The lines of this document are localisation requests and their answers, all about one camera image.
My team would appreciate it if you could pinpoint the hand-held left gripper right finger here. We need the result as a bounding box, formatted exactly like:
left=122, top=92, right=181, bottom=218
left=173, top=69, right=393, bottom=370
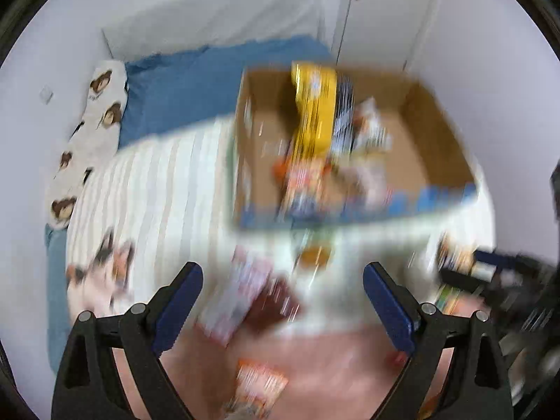
left=363, top=261, right=513, bottom=420

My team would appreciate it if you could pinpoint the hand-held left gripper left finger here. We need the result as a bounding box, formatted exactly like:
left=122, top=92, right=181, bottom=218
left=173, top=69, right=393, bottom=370
left=51, top=261, right=204, bottom=420

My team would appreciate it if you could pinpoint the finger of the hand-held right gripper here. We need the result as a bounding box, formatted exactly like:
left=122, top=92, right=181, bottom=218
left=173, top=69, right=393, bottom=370
left=439, top=269, right=495, bottom=295
left=475, top=249, right=526, bottom=272

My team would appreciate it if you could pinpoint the black orange snack packet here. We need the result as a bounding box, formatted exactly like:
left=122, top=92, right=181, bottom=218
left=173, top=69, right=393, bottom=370
left=436, top=231, right=478, bottom=273

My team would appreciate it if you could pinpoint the red and white snack packet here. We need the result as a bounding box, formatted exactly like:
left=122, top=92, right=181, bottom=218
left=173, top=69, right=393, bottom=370
left=196, top=245, right=275, bottom=347

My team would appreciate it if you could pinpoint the jelly cup packet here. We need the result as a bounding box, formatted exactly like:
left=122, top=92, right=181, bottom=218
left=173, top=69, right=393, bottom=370
left=296, top=231, right=334, bottom=273

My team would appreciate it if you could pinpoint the orange print snack packet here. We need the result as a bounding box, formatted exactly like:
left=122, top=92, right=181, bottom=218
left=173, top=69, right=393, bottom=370
left=222, top=358, right=290, bottom=419

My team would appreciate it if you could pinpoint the brown cardboard box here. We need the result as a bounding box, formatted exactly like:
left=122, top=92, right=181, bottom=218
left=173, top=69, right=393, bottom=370
left=230, top=65, right=480, bottom=232

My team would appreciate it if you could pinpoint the green yellow snack packet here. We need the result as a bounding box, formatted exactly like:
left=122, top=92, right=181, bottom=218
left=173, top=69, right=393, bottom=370
left=435, top=285, right=467, bottom=316

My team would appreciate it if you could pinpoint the dark red snack packet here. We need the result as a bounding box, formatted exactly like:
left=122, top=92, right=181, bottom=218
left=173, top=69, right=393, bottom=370
left=244, top=276, right=303, bottom=334

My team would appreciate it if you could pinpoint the blue bed sheet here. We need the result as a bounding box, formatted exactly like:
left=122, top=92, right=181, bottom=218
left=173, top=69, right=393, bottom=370
left=44, top=223, right=76, bottom=372

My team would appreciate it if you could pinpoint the white nut snack packet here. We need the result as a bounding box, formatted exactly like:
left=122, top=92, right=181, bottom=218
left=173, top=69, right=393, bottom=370
left=353, top=97, right=393, bottom=155

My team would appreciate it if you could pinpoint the bear print pillow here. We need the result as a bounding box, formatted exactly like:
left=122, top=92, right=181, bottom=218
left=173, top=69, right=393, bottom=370
left=46, top=59, right=130, bottom=230

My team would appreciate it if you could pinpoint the black noodle packet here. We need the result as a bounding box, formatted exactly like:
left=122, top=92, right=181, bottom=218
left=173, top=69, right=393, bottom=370
left=335, top=76, right=356, bottom=152

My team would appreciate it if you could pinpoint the blue pillow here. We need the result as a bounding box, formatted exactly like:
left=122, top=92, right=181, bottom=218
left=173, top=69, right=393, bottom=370
left=117, top=35, right=337, bottom=149

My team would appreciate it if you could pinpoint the white door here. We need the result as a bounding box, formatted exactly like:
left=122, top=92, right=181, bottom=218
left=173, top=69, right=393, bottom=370
left=330, top=0, right=451, bottom=71

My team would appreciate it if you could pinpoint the white padded headboard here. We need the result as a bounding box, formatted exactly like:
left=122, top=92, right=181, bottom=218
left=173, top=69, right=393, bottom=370
left=101, top=0, right=327, bottom=60

